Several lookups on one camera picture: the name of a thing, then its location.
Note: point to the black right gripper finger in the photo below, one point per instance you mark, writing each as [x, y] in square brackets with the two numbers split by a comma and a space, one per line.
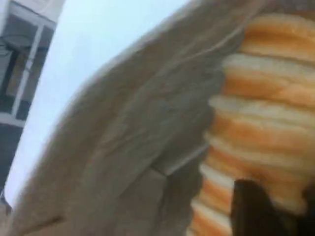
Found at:
[256, 211]
[310, 204]

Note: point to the long striped bread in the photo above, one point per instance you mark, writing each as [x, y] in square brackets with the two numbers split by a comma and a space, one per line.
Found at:
[258, 123]

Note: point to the brown jute bag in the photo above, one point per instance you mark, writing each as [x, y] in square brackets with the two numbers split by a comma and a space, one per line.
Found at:
[123, 147]

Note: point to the white metal frame structure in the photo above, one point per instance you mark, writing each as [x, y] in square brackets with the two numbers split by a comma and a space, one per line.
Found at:
[27, 73]

